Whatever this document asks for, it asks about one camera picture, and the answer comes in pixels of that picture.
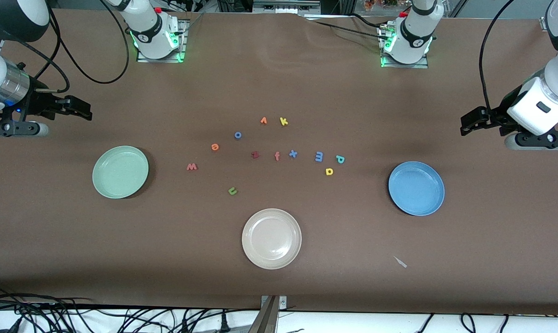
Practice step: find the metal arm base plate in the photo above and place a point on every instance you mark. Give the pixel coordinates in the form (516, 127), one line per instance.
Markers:
(406, 65)
(161, 58)

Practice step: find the beige plate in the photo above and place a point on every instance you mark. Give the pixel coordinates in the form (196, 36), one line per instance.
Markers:
(272, 238)

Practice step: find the blue foam letter x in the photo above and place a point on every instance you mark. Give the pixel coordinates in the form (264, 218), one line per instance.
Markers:
(293, 154)

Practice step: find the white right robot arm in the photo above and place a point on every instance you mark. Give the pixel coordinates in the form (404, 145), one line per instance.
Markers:
(156, 34)

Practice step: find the orange clutter pile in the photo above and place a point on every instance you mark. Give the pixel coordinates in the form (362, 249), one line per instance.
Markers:
(380, 3)

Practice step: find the blue plate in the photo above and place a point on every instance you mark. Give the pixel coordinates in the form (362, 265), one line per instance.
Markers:
(416, 188)

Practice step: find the green plate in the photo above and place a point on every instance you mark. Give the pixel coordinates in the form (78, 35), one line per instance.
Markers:
(120, 172)

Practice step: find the grey equipment box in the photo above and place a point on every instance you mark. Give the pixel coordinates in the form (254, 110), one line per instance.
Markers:
(285, 5)

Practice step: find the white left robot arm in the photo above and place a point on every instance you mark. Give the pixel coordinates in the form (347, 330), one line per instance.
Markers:
(415, 37)

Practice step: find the brown table cover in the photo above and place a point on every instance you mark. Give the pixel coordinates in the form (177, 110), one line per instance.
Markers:
(278, 69)

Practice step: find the blue foam letter m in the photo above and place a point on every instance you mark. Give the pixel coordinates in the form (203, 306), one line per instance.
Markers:
(319, 157)

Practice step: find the red foam letter w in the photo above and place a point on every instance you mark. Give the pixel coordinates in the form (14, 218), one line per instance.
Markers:
(192, 167)

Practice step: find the small white paper scrap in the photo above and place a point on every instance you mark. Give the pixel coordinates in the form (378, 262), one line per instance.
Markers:
(401, 262)

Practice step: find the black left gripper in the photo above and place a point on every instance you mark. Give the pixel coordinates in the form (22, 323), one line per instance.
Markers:
(497, 115)

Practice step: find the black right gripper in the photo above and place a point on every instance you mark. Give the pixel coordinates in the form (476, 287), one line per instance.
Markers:
(39, 104)

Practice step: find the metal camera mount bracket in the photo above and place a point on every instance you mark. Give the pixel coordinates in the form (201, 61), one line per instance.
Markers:
(269, 319)

